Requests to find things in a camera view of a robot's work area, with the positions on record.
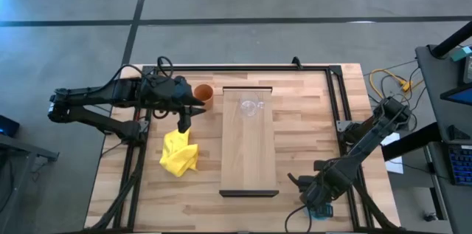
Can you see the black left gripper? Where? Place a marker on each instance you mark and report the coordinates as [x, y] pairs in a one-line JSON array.
[[166, 92]]

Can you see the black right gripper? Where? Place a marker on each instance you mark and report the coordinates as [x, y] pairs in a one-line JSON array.
[[321, 186]]

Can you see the orange plastic cup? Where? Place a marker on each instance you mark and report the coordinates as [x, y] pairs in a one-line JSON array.
[[204, 95]]

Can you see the clear glass mug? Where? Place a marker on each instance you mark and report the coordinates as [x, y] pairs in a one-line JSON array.
[[250, 106]]

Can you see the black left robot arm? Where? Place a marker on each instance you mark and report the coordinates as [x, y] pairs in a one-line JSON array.
[[96, 105]]

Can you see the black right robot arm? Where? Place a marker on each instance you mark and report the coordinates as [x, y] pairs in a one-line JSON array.
[[372, 141]]

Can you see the yellow cloth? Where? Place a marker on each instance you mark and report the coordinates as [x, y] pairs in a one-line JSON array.
[[178, 154]]

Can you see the wooden board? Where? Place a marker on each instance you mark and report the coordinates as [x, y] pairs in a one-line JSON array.
[[248, 145]]

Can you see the white paper sheet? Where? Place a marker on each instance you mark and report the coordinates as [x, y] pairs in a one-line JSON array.
[[395, 156]]

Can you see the black beam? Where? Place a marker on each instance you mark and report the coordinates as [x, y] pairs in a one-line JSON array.
[[409, 141]]

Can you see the grey desk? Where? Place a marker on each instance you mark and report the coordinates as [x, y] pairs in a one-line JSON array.
[[446, 116]]

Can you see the dark screen with blue display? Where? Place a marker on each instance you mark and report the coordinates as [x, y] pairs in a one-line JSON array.
[[459, 95]]

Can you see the teal box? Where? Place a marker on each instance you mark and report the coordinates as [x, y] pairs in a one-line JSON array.
[[461, 53]]

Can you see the black pole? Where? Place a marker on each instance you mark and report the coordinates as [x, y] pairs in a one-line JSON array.
[[453, 40]]

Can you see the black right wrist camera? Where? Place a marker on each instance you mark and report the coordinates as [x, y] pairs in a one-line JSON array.
[[300, 183]]

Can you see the black aluminium table frame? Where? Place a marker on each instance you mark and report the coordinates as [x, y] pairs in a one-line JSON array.
[[333, 97]]

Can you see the black triangular bracket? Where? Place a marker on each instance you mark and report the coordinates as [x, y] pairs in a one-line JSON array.
[[457, 133]]

